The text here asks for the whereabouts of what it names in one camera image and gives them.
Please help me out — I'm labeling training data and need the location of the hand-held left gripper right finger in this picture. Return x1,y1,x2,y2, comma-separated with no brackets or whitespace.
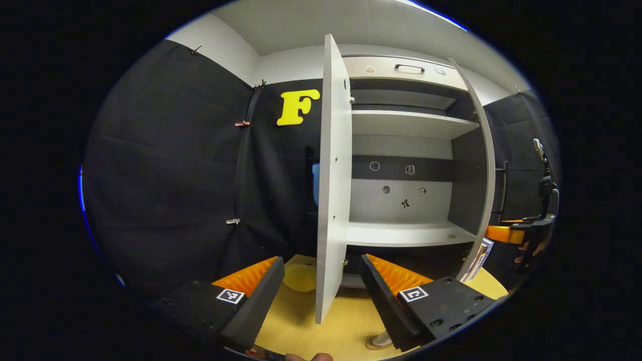
359,254,500,352

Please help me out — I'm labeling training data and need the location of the pale yellow round object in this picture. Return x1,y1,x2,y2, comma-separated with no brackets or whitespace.
282,264,317,293

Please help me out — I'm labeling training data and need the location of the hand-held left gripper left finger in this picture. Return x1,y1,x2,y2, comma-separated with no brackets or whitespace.
150,256,285,351

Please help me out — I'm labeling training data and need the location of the white cabinet door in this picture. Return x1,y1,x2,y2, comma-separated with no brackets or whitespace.
315,34,353,325
448,58,497,281

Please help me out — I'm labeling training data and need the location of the upright paperback book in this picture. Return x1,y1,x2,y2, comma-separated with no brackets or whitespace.
460,241,487,283
471,238,495,274

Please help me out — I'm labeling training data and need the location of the white cabinet shelf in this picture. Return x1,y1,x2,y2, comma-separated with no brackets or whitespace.
346,221,477,248
351,110,480,140

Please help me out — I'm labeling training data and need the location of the black metal frame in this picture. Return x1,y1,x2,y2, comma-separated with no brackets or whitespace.
494,160,509,224

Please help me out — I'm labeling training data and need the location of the grey cabinet drawer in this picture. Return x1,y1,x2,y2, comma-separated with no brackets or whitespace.
343,55,468,91

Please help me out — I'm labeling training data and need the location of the grey and white cabinet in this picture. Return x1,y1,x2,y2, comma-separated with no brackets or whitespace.
344,54,490,289

